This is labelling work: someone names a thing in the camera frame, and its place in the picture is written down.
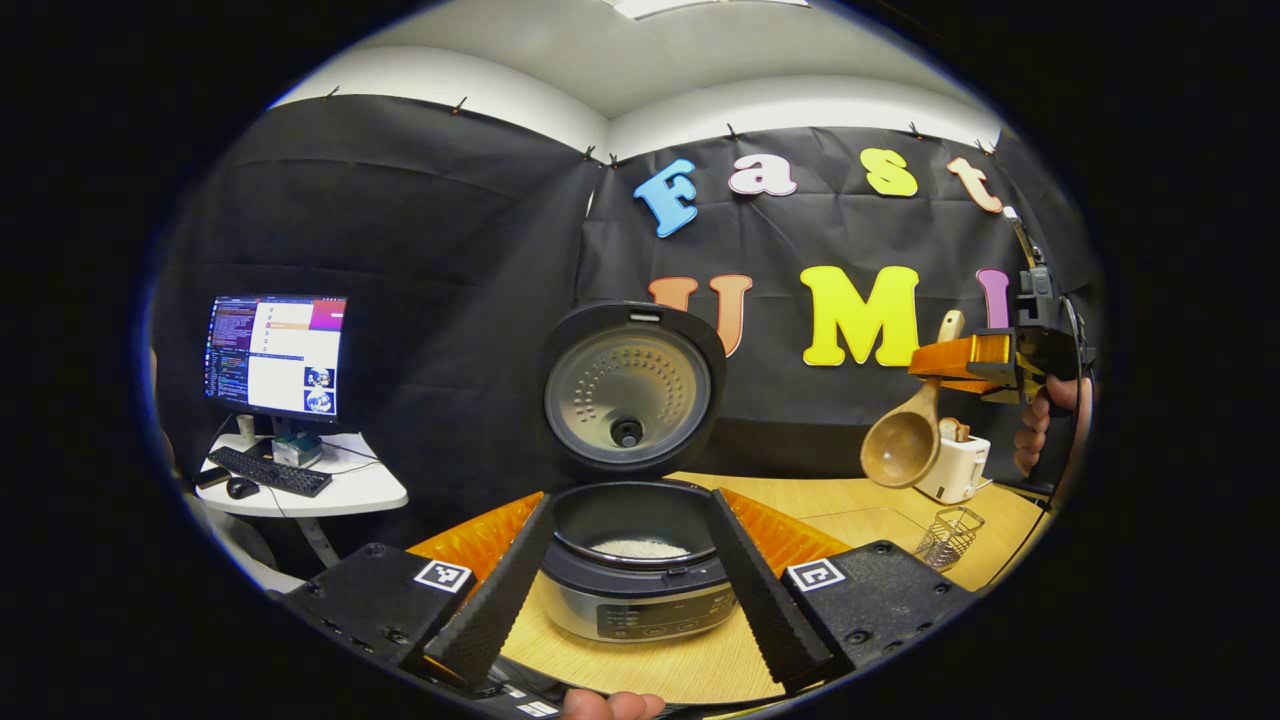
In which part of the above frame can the computer monitor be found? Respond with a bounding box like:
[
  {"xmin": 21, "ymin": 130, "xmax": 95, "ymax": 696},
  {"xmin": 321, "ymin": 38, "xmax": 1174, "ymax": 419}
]
[{"xmin": 205, "ymin": 295, "xmax": 348, "ymax": 423}]

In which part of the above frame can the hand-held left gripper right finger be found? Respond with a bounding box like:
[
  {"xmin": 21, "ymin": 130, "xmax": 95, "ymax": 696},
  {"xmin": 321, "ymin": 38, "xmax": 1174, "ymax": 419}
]
[{"xmin": 708, "ymin": 488, "xmax": 976, "ymax": 691}]

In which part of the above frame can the ceiling light panel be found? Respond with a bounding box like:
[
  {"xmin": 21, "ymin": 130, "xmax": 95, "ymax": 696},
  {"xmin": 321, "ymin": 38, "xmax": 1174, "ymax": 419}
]
[{"xmin": 605, "ymin": 0, "xmax": 811, "ymax": 21}]

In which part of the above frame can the black and silver rice cooker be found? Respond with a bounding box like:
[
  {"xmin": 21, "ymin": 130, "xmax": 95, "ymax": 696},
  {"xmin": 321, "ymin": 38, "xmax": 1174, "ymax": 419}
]
[{"xmin": 535, "ymin": 300, "xmax": 738, "ymax": 643}]

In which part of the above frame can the white toaster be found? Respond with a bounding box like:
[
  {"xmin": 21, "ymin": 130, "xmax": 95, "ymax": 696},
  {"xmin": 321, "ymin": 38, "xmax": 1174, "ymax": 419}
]
[{"xmin": 915, "ymin": 430, "xmax": 991, "ymax": 504}]

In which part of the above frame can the white rice heap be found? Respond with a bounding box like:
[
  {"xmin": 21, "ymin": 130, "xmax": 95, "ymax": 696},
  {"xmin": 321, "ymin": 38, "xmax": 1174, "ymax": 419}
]
[{"xmin": 590, "ymin": 538, "xmax": 693, "ymax": 561}]

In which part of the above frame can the wooden spoon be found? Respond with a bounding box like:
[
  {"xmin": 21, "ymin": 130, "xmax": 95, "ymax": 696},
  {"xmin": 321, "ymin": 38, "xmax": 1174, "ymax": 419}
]
[{"xmin": 860, "ymin": 310, "xmax": 966, "ymax": 489}]

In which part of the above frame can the black keyboard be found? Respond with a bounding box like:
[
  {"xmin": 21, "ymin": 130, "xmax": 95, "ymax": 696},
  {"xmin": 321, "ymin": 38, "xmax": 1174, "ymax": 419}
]
[{"xmin": 208, "ymin": 446, "xmax": 333, "ymax": 498}]

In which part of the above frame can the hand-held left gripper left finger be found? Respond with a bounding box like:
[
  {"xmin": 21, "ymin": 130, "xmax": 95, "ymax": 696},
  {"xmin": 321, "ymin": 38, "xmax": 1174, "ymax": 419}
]
[{"xmin": 285, "ymin": 492, "xmax": 556, "ymax": 691}]

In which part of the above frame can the white side table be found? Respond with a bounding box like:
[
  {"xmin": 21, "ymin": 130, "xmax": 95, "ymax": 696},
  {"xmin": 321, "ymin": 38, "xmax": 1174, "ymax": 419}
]
[{"xmin": 195, "ymin": 432, "xmax": 409, "ymax": 568}]

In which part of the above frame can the small green box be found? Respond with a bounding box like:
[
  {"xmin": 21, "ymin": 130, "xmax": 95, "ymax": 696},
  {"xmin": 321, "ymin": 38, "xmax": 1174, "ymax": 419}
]
[{"xmin": 272, "ymin": 432, "xmax": 323, "ymax": 469}]

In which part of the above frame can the wire chopstick holder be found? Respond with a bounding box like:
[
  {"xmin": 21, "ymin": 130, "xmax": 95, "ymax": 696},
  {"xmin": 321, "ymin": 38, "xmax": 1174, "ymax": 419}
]
[{"xmin": 915, "ymin": 506, "xmax": 986, "ymax": 571}]

